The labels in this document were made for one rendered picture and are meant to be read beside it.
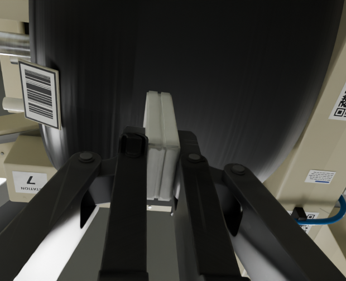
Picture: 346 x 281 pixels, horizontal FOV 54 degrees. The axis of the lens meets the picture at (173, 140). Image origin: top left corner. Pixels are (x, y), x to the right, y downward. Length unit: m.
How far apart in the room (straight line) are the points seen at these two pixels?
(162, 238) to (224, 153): 3.07
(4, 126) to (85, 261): 2.23
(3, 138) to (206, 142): 0.87
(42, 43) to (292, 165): 0.47
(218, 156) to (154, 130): 0.19
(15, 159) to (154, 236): 2.52
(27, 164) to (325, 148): 0.73
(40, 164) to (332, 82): 0.74
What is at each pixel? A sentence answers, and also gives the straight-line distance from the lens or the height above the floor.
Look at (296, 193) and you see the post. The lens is 0.69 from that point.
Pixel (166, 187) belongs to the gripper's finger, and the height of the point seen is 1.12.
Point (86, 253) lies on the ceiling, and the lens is 3.26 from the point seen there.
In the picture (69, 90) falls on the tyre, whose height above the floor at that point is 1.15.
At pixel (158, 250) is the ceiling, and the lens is 3.31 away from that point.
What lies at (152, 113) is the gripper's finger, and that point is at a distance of 0.18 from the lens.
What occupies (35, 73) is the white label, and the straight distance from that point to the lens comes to 0.32.
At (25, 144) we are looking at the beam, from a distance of 1.06.
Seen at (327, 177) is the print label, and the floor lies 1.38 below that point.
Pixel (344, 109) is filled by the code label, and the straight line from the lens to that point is 0.61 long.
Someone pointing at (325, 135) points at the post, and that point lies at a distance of 0.62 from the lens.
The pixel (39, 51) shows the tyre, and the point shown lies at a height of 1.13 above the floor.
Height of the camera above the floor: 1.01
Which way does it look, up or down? 35 degrees up
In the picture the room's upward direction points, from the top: 170 degrees counter-clockwise
